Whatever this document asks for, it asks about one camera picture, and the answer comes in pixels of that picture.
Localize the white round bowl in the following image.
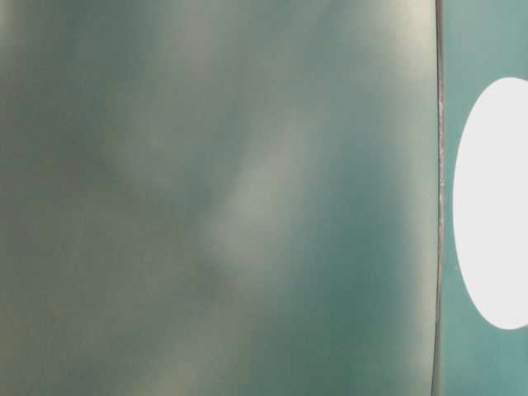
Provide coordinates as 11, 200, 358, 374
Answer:
452, 78, 527, 330

